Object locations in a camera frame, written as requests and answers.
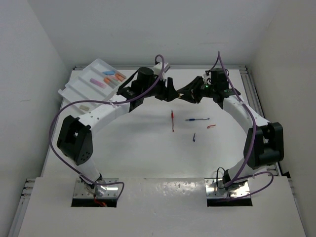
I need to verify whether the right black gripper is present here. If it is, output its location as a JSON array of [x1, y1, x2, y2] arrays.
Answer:
[[177, 76, 216, 104]]

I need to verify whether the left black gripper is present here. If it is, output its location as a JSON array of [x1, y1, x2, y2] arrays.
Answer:
[[142, 73, 179, 102]]

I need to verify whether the red pen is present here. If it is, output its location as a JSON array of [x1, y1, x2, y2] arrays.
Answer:
[[171, 110, 175, 132]]

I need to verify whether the orange capped white highlighter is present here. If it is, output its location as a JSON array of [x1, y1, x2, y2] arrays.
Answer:
[[104, 78, 119, 86]]

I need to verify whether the blue highlighter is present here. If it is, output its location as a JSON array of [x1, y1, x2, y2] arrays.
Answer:
[[102, 71, 115, 76]]

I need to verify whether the purple pink highlighter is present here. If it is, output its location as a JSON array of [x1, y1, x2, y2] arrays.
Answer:
[[89, 78, 106, 88]]

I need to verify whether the white eraser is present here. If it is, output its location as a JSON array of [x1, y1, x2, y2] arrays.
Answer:
[[79, 105, 89, 111]]

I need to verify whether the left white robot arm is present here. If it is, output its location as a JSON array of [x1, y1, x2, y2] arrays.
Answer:
[[57, 63, 179, 191]]

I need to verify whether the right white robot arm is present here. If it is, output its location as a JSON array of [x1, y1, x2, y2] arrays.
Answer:
[[177, 69, 284, 189]]

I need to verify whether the blue pen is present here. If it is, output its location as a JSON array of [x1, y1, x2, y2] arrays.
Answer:
[[185, 118, 210, 121]]

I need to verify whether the white compartment tray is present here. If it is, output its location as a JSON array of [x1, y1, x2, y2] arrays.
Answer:
[[58, 59, 126, 115]]

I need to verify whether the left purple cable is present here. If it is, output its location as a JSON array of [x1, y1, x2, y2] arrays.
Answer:
[[49, 54, 165, 198]]

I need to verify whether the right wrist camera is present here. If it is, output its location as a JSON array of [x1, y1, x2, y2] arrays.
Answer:
[[203, 70, 210, 83]]

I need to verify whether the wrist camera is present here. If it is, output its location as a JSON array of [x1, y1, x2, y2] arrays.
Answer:
[[203, 70, 210, 83], [153, 62, 170, 75]]

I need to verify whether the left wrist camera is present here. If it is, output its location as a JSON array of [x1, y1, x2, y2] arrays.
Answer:
[[153, 62, 170, 75]]

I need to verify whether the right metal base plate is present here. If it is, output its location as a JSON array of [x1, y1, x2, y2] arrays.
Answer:
[[204, 178, 250, 199]]

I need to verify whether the metal base plate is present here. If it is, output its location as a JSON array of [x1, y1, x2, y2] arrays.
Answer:
[[73, 178, 119, 199], [204, 178, 250, 199]]

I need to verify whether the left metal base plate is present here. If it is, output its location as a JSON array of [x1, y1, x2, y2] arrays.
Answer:
[[73, 178, 119, 199]]

